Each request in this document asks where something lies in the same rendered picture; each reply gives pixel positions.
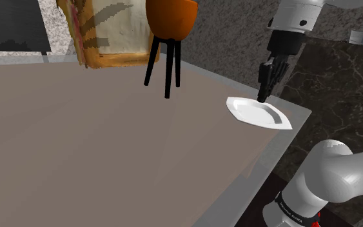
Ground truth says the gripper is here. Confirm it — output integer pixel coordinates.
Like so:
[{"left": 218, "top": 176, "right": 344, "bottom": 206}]
[{"left": 256, "top": 30, "right": 307, "bottom": 104}]

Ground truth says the white pointed oval plate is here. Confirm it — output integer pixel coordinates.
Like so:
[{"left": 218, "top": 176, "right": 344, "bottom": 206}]
[{"left": 226, "top": 96, "right": 293, "bottom": 131}]

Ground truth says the orange chair with black legs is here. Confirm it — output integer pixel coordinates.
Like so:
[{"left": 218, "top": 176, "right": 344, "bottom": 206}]
[{"left": 143, "top": 0, "right": 199, "bottom": 100}]

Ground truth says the brown table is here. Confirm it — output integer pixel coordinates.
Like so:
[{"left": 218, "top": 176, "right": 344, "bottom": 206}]
[{"left": 0, "top": 54, "right": 313, "bottom": 227}]

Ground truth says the black flat screen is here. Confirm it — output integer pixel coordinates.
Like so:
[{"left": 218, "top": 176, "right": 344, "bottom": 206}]
[{"left": 0, "top": 0, "right": 52, "bottom": 64}]

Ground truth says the wooden framed wall picture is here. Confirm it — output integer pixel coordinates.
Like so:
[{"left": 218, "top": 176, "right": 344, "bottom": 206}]
[{"left": 55, "top": 0, "right": 162, "bottom": 70}]

